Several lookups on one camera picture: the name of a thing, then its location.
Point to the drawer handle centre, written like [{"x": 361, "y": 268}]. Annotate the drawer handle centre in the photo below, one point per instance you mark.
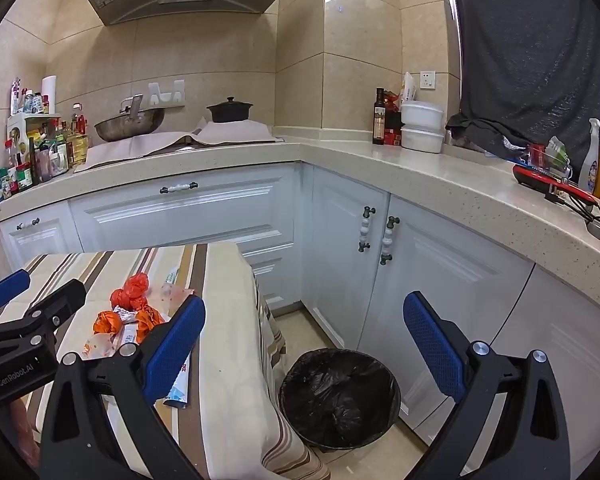
[{"x": 171, "y": 189}]

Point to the dark oil bottle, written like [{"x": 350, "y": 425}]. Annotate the dark oil bottle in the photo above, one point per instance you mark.
[{"x": 379, "y": 117}]

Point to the white stacked bowls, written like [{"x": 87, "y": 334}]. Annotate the white stacked bowls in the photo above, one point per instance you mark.
[{"x": 422, "y": 127}]

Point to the red plastic bag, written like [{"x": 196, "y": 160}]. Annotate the red plastic bag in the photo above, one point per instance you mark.
[{"x": 132, "y": 296}]

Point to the red handled tool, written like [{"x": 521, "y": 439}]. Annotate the red handled tool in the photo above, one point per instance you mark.
[{"x": 544, "y": 184}]

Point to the drawer handle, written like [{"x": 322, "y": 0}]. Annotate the drawer handle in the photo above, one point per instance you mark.
[
  {"x": 28, "y": 224},
  {"x": 171, "y": 189}
]

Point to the white wall switch plates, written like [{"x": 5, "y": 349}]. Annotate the white wall switch plates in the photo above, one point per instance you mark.
[{"x": 175, "y": 97}]

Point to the cabinet door handle left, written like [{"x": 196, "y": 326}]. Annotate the cabinet door handle left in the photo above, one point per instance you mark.
[{"x": 367, "y": 215}]

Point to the white spice rack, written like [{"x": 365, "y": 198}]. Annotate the white spice rack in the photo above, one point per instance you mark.
[{"x": 38, "y": 140}]

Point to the striped tablecloth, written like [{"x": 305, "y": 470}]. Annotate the striped tablecloth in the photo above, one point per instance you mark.
[{"x": 232, "y": 427}]

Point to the orange plastic bag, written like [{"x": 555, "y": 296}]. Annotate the orange plastic bag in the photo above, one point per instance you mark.
[
  {"x": 107, "y": 322},
  {"x": 147, "y": 319}
]

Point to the steel wok pan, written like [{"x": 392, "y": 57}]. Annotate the steel wok pan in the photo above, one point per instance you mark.
[{"x": 132, "y": 120}]

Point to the person's left hand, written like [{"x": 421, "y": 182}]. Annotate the person's left hand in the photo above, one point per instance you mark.
[{"x": 28, "y": 448}]

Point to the dark grey hanging cloth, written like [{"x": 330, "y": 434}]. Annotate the dark grey hanging cloth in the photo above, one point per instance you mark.
[{"x": 530, "y": 72}]

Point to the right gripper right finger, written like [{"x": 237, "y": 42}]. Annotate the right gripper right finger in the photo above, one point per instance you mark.
[{"x": 531, "y": 439}]

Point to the large white blue tube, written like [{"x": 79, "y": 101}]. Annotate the large white blue tube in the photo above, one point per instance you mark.
[{"x": 178, "y": 394}]

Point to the beige stove cover cloth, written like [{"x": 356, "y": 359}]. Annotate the beige stove cover cloth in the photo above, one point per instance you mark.
[{"x": 209, "y": 135}]

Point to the white wall socket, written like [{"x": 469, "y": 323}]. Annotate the white wall socket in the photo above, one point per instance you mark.
[{"x": 428, "y": 80}]

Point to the white spray bottle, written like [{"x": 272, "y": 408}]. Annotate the white spray bottle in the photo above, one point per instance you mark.
[{"x": 588, "y": 171}]

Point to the small white green tube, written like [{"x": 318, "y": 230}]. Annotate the small white green tube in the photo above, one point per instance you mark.
[{"x": 172, "y": 277}]

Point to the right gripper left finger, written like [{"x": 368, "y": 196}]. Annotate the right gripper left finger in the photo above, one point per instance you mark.
[{"x": 78, "y": 441}]

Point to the black trash bin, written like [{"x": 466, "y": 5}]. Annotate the black trash bin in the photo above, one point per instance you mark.
[{"x": 339, "y": 399}]

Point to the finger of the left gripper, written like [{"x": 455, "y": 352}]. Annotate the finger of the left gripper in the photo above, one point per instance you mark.
[
  {"x": 13, "y": 285},
  {"x": 44, "y": 317}
]

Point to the silver blister foil pack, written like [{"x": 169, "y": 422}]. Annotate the silver blister foil pack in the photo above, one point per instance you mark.
[{"x": 126, "y": 316}]

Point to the black cooking pot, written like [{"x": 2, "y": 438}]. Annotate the black cooking pot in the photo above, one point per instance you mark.
[{"x": 230, "y": 111}]

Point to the cabinet door handle right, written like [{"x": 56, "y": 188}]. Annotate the cabinet door handle right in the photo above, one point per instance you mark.
[{"x": 387, "y": 240}]

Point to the white paper towel roll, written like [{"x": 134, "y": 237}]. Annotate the white paper towel roll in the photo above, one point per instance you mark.
[{"x": 48, "y": 89}]

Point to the drawer handle left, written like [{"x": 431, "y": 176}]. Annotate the drawer handle left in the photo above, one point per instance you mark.
[{"x": 28, "y": 224}]

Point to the cabinet door handle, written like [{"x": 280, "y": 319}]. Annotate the cabinet door handle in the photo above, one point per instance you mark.
[
  {"x": 387, "y": 240},
  {"x": 367, "y": 215}
]

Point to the yellow cooking oil bottle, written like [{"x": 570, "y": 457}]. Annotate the yellow cooking oil bottle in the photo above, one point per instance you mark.
[{"x": 77, "y": 137}]

